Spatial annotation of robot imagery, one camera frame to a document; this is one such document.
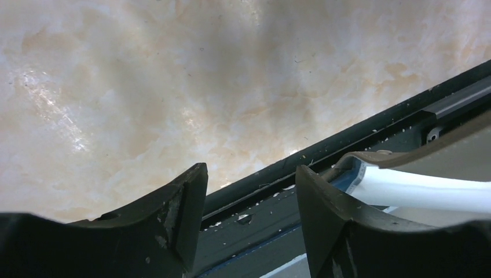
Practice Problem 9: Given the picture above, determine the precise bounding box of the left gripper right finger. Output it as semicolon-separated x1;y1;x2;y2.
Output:
295;165;490;277

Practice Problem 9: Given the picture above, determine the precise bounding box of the grey card holder wallet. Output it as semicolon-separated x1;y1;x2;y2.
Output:
322;112;490;226

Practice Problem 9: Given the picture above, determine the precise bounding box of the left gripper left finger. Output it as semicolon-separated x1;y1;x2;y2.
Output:
1;163;208;277

